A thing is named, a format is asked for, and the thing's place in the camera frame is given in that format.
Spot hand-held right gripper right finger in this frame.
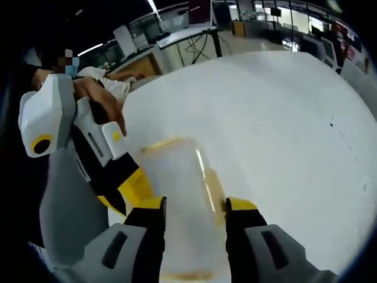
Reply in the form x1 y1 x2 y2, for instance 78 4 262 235
224 197 339 283

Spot wooden cabinet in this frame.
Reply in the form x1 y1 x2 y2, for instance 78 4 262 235
116 50 163 78

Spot black floor cables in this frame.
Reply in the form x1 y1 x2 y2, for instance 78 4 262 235
181 32 219 65

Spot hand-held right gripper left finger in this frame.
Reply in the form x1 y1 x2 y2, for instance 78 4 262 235
70 195 168 283

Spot person's left hand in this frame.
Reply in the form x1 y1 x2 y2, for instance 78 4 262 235
72 77 128 137

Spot white desk with black legs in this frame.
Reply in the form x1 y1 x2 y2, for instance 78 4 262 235
155 25 224 66

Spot white upright panel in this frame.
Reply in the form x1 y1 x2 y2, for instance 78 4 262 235
113 24 138 57

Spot clear plastic box with buckle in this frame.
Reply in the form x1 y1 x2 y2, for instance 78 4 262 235
137 134 238 281

